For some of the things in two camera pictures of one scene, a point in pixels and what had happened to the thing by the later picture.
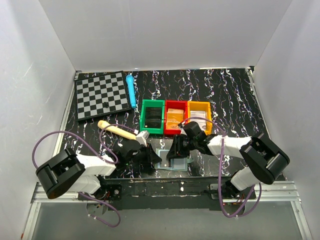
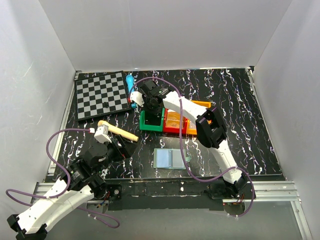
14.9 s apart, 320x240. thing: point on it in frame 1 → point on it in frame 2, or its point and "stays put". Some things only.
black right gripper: x=176 y=150 → x=146 y=99
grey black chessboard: x=91 y=93 stays put
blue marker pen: x=130 y=80 stays put
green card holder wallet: x=177 y=164 stays put
